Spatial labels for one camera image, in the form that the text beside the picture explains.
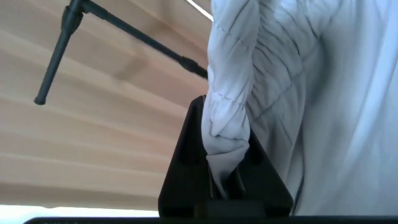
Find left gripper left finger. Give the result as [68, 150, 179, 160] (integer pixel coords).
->
[157, 95, 216, 218]

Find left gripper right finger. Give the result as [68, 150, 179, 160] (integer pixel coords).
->
[229, 129, 294, 218]

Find pale grey shorts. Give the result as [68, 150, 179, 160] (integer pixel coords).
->
[200, 0, 398, 217]

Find black clothes rack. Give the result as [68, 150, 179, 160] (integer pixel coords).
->
[33, 0, 208, 106]

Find window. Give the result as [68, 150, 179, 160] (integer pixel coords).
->
[0, 203, 160, 218]

